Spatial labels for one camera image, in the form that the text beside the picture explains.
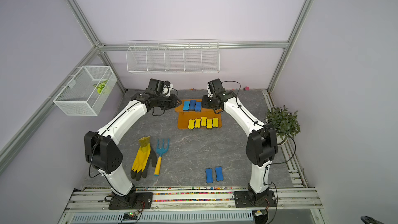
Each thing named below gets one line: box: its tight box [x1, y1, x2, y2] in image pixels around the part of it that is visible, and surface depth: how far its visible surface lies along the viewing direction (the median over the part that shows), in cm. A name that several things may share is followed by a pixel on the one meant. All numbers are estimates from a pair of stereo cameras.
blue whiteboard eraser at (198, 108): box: [194, 101, 202, 113], surface depth 92 cm
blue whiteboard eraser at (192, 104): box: [189, 99, 196, 111], surface depth 93 cm
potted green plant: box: [265, 104, 301, 146], surface depth 81 cm
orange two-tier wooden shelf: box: [174, 98, 223, 130], surface depth 100 cm
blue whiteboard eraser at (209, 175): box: [205, 168, 214, 184], surface depth 82 cm
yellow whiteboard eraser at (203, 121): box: [200, 116, 207, 126], surface depth 101 cm
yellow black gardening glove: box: [130, 136, 158, 181], surface depth 87 cm
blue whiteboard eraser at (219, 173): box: [214, 166, 224, 182], surface depth 82 cm
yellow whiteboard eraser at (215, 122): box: [212, 117, 219, 128], surface depth 101 cm
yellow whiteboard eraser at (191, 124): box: [187, 119, 195, 130], surface depth 101 cm
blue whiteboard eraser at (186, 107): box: [182, 100, 191, 111], surface depth 92 cm
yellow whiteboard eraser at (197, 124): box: [194, 118, 202, 129], surface depth 101 cm
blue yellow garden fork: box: [153, 138, 170, 177], surface depth 91 cm
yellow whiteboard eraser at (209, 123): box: [206, 118, 213, 129], surface depth 101 cm
